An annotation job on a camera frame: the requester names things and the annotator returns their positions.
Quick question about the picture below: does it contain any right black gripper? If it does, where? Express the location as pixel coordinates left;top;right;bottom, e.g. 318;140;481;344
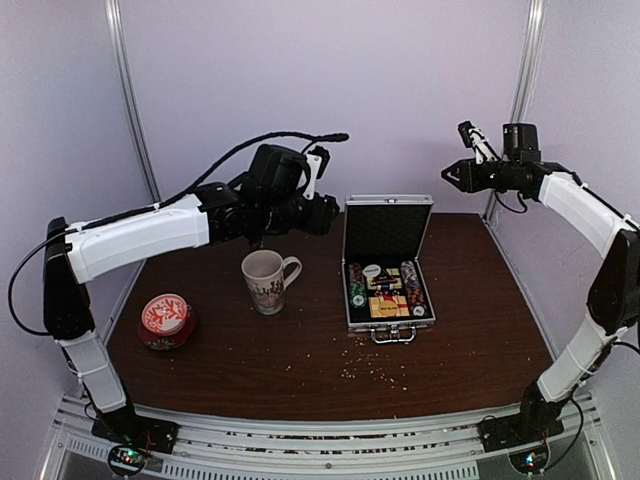
442;156;518;192

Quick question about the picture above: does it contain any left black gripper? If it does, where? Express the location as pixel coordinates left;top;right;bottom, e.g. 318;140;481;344
258;191;340;235

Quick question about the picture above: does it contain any white dealer button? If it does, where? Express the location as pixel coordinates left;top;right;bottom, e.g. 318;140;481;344
362;264;382;278

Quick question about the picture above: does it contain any white decorated mug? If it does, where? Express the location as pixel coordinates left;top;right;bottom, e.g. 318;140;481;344
241;249;302;316

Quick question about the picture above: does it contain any black red triangle all-in marker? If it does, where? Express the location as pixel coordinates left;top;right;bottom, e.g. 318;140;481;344
371;277;402;290

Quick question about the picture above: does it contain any aluminium poker case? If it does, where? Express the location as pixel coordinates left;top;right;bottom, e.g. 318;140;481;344
341;194;436;345

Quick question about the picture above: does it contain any blue yellow card deck box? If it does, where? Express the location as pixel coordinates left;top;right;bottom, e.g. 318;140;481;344
366;269;403;291

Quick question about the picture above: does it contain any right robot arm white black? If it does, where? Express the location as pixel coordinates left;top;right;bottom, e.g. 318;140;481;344
441;121;639;442

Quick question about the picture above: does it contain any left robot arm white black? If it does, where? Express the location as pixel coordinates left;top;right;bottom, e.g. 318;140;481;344
38;144;339;444

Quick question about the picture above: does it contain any green red chip stack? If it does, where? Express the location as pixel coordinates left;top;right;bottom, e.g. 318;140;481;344
348;263;367;308

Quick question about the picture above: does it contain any red yellow card deck box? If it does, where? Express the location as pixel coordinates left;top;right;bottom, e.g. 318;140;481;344
368;295;410;318

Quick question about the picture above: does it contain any yellow big blind button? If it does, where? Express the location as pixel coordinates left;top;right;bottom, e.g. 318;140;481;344
375;299;402;318

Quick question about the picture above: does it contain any blue purple chip stack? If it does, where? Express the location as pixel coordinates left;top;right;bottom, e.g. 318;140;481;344
400;261;427;317

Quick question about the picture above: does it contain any red patterned bowl with lid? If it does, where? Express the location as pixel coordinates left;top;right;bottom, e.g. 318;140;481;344
138;293;198;351

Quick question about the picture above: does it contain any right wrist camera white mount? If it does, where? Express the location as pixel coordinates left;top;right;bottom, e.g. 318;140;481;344
457;121;501;165

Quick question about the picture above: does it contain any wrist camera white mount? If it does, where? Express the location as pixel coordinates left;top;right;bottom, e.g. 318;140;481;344
297;146;330;200
457;121;501;165

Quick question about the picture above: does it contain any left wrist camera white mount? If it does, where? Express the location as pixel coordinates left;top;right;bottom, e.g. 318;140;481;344
297;146;330;200

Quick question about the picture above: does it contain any right aluminium frame post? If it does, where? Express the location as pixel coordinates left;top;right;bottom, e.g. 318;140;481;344
483;0;548;227

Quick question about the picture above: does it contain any aluminium frame post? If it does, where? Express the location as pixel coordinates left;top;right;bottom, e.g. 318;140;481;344
483;0;548;227
105;0;161;202

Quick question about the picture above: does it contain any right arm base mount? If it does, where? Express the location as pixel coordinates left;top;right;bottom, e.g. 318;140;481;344
477;414;564;475

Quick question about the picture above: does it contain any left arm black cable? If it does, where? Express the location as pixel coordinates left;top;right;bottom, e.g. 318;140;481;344
9;131;350;336

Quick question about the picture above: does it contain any front aluminium rail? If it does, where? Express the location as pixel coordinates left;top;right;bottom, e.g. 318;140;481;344
35;394;622;479

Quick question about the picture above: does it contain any left aluminium frame post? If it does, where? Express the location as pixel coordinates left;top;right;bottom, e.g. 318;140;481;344
105;0;161;202

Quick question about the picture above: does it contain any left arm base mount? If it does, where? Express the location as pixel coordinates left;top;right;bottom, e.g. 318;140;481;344
91;417;179;477

